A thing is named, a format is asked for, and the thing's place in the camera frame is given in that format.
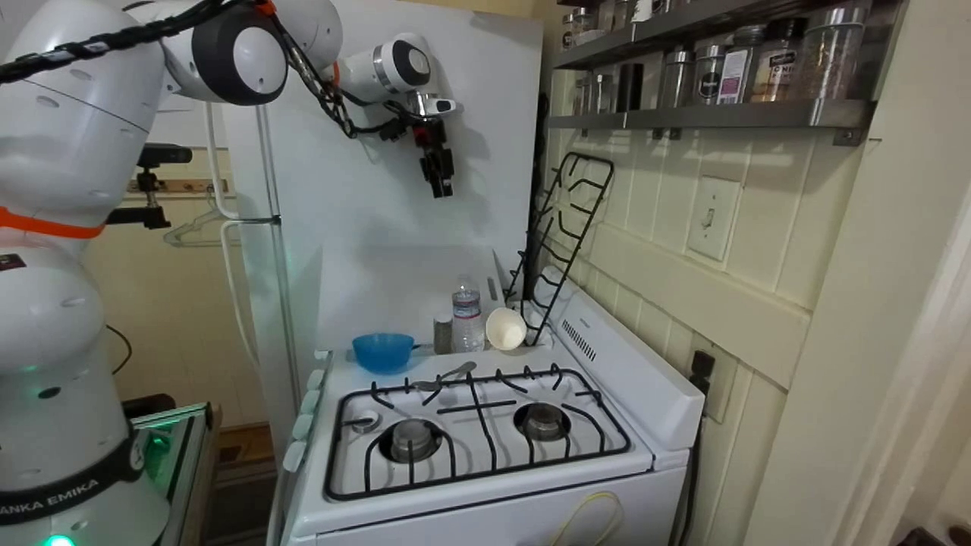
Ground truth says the white refrigerator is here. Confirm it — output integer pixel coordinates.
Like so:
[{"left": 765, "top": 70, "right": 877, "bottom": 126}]
[{"left": 222, "top": 0, "right": 542, "bottom": 423}]

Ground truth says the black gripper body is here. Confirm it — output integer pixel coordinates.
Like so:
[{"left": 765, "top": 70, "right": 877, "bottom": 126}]
[{"left": 412, "top": 119, "right": 453, "bottom": 175}]

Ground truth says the spice jar with label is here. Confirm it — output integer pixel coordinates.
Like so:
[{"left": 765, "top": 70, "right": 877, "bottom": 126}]
[{"left": 716, "top": 40, "right": 755, "bottom": 105}]

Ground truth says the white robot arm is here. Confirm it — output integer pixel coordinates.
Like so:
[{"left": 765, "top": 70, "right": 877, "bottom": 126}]
[{"left": 0, "top": 0, "right": 434, "bottom": 546}]

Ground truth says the clear plastic water bottle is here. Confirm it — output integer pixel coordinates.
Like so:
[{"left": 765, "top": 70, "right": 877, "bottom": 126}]
[{"left": 453, "top": 283, "right": 485, "bottom": 353}]

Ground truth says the metal spice rack shelf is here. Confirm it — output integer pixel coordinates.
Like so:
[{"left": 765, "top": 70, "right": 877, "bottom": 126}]
[{"left": 552, "top": 0, "right": 900, "bottom": 144}]

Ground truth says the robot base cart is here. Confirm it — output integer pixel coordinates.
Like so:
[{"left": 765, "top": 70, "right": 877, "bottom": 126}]
[{"left": 125, "top": 395, "right": 220, "bottom": 546}]

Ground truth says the black wall plug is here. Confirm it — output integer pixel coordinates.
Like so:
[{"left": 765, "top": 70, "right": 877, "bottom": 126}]
[{"left": 691, "top": 353, "right": 716, "bottom": 390}]

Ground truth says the white paper cup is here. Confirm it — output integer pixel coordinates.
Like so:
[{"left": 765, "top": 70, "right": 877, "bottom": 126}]
[{"left": 485, "top": 305, "right": 525, "bottom": 353}]

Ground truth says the black loose stove grate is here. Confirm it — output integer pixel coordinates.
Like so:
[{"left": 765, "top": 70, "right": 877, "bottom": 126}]
[{"left": 503, "top": 152, "right": 616, "bottom": 344}]

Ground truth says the large glass spice jar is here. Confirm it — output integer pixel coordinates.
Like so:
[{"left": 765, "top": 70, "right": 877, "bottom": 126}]
[{"left": 804, "top": 3, "right": 868, "bottom": 99}]

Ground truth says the white gas stove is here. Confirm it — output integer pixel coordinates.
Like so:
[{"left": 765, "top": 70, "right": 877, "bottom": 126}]
[{"left": 268, "top": 283, "right": 703, "bottom": 546}]

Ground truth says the black front stove grate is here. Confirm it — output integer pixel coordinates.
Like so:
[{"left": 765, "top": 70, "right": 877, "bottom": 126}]
[{"left": 324, "top": 363, "right": 631, "bottom": 500}]

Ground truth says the blue plastic bowl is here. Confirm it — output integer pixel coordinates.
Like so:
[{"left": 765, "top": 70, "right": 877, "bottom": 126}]
[{"left": 352, "top": 334, "right": 417, "bottom": 374}]

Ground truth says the small grey shaker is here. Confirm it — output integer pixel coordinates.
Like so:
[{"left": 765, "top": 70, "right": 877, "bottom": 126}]
[{"left": 434, "top": 317, "right": 453, "bottom": 354}]

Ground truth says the white light switch plate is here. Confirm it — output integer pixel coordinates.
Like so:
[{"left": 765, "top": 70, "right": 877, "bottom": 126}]
[{"left": 689, "top": 180, "right": 740, "bottom": 261}]

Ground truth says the black camera on stand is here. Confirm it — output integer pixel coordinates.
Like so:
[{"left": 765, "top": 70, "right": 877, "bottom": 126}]
[{"left": 109, "top": 143, "right": 192, "bottom": 229}]

